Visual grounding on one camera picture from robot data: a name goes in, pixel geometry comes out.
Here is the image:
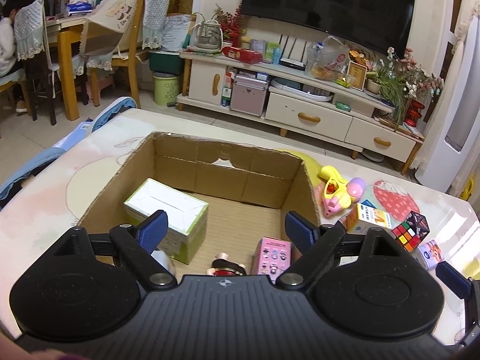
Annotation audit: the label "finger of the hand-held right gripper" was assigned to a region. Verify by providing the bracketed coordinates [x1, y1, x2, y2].
[436, 260, 480, 302]

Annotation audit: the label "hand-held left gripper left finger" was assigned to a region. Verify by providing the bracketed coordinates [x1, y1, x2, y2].
[50, 210, 179, 289]

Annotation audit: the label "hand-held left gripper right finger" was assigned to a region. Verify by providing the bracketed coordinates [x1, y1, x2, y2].
[275, 211, 406, 289]

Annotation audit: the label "blue box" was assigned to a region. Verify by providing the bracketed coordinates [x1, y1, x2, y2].
[415, 240, 446, 271]

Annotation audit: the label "grey round object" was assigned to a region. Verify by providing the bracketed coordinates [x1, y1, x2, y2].
[151, 249, 177, 276]

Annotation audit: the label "green and white box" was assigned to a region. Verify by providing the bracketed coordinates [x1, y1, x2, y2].
[124, 178, 209, 264]

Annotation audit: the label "small pink cartoon box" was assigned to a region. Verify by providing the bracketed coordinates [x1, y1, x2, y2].
[250, 236, 293, 284]

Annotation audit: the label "yellow toy water gun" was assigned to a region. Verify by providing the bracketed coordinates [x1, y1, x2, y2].
[317, 165, 366, 218]

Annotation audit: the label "green printed cardboard box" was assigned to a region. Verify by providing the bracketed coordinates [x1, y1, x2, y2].
[75, 131, 322, 282]

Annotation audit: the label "black-haired red-dress doll figurine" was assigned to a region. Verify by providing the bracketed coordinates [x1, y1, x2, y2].
[205, 253, 247, 277]

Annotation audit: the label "colourful puzzle cube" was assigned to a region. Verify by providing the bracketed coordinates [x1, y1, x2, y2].
[392, 223, 422, 254]

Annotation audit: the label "black geometric puzzle cube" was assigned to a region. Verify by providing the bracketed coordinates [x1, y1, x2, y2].
[407, 211, 430, 239]

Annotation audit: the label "orange and white box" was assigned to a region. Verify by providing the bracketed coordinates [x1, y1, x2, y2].
[344, 202, 392, 235]

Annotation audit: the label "cream television cabinet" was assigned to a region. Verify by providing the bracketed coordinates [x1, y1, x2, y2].
[176, 49, 426, 175]

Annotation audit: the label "light green trash bin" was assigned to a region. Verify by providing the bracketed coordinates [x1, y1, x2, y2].
[153, 72, 184, 106]

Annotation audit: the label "white oval tray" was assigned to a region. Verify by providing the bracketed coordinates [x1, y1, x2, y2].
[270, 78, 334, 102]

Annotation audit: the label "pink metal case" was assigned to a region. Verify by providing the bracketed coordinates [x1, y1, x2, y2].
[229, 75, 269, 117]

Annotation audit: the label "stack of books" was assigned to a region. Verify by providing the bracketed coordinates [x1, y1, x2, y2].
[377, 114, 424, 137]

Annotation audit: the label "white tower air conditioner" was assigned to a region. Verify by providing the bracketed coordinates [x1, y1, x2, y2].
[414, 26, 480, 196]

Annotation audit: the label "red vase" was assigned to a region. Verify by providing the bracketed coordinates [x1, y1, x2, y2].
[403, 97, 426, 126]

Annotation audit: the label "green potted plant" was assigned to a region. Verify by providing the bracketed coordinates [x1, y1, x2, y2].
[365, 65, 413, 132]

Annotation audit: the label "dark green storage box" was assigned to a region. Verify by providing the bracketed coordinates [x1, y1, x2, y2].
[148, 49, 186, 76]

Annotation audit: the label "white router with antennas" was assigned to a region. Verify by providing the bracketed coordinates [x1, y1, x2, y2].
[278, 34, 306, 70]

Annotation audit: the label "clear plastic bag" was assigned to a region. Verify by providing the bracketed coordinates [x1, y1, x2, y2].
[305, 35, 351, 81]

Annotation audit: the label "small green carton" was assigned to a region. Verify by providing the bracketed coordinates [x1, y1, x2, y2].
[264, 41, 282, 64]

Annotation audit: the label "red flat box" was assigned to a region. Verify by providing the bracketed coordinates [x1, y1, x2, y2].
[221, 46, 263, 64]

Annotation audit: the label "pink and white flower bouquet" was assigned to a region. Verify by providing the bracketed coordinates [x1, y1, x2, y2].
[386, 47, 445, 100]

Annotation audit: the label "white paper sheet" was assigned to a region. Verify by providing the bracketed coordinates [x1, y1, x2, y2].
[163, 14, 194, 51]

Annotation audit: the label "glass kettle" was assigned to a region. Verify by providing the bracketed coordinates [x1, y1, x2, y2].
[191, 13, 224, 53]

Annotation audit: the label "wooden dining table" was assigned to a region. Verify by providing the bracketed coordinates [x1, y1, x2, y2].
[45, 15, 91, 121]

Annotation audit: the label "beige cartoon printed cloth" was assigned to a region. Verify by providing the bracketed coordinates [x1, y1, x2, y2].
[84, 0, 145, 58]

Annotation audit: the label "lace covered wooden chair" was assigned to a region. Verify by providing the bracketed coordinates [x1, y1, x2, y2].
[127, 0, 171, 107]
[13, 0, 59, 126]

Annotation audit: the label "red berry branches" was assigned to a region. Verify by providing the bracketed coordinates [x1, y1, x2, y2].
[214, 4, 248, 47]

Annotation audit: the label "black television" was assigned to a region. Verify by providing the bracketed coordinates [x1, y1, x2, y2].
[240, 0, 418, 57]

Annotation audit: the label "white curtain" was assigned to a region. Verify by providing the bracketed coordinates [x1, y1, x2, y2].
[448, 0, 480, 46]

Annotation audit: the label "wooden picture frame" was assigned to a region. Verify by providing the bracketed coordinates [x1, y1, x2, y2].
[346, 61, 368, 91]

